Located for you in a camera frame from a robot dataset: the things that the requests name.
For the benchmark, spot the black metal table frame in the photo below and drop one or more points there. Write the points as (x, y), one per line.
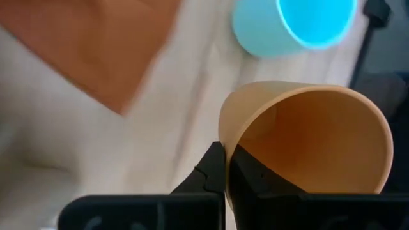
(378, 12)

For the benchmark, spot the light blue bowl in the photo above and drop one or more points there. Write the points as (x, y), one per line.
(265, 28)

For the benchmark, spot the orange cloth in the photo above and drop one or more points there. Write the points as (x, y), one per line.
(80, 41)

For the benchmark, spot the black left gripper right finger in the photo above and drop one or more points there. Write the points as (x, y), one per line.
(252, 179)

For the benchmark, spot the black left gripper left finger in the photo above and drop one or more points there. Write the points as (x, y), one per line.
(207, 179)

